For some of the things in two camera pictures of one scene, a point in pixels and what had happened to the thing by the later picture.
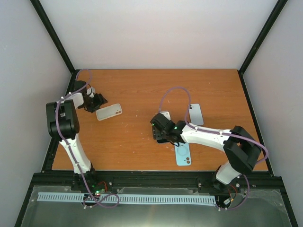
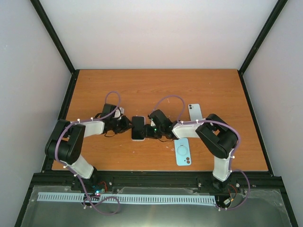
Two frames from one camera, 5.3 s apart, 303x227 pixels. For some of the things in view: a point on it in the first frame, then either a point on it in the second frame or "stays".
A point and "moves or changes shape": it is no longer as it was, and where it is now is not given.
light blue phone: x=195 y=114 stays
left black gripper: x=101 y=100 to x=126 y=126
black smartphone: x=109 y=111 moves or changes shape
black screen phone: x=162 y=141 to x=138 y=132
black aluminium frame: x=160 y=179 stays
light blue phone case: x=183 y=154 stays
